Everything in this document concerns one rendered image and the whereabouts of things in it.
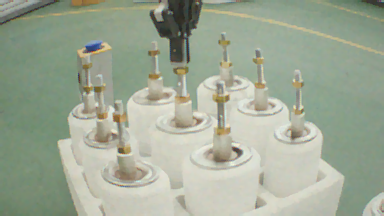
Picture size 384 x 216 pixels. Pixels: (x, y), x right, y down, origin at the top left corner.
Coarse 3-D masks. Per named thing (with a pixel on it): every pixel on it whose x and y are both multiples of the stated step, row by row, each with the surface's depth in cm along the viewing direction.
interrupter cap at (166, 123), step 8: (192, 112) 78; (200, 112) 78; (160, 120) 76; (168, 120) 76; (192, 120) 76; (200, 120) 76; (208, 120) 75; (160, 128) 73; (168, 128) 74; (176, 128) 73; (184, 128) 73; (192, 128) 73; (200, 128) 73
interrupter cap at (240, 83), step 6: (210, 78) 92; (216, 78) 92; (234, 78) 92; (240, 78) 92; (246, 78) 91; (204, 84) 89; (210, 84) 89; (234, 84) 89; (240, 84) 89; (246, 84) 88; (216, 90) 87; (228, 90) 86; (234, 90) 86
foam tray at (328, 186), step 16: (128, 128) 93; (64, 144) 87; (64, 160) 81; (320, 160) 75; (80, 176) 75; (320, 176) 72; (336, 176) 68; (80, 192) 69; (176, 192) 71; (304, 192) 66; (320, 192) 66; (336, 192) 68; (80, 208) 74; (96, 208) 65; (176, 208) 66; (256, 208) 69; (272, 208) 63; (288, 208) 64; (304, 208) 65; (320, 208) 67; (336, 208) 70
